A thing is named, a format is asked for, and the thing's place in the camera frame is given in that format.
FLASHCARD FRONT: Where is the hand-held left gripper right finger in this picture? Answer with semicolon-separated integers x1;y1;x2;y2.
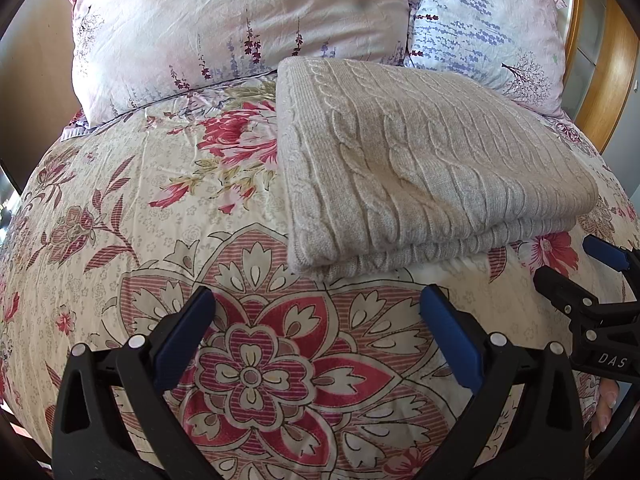
415;285;586;480

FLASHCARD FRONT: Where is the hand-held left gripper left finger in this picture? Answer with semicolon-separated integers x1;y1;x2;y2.
51;286;221;480

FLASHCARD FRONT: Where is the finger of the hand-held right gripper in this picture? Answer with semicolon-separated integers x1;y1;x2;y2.
532;265;601;321
582;235;640;273

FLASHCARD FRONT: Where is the beige cable-knit sweater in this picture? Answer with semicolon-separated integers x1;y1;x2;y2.
276;57;600;282

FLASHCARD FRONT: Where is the person's right hand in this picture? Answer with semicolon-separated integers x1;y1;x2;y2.
592;379;624;440

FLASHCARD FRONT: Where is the floral bedspread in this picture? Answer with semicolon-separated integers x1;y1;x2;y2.
0;75;640;480

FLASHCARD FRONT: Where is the wooden headboard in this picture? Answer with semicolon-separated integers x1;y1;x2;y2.
520;0;640;156

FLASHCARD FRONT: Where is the lavender tree print pillow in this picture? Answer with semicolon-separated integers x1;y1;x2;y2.
404;0;568;116

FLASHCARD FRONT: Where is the pink flower print pillow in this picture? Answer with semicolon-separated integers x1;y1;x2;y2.
65;0;416;127

